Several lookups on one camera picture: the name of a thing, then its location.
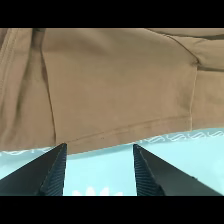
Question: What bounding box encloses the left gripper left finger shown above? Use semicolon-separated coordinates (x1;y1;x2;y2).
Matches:
0;142;68;197

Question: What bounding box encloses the brown T-shirt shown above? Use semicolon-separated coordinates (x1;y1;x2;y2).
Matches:
0;27;224;156

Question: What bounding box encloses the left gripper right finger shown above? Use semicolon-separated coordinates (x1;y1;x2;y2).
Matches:
132;143;220;197

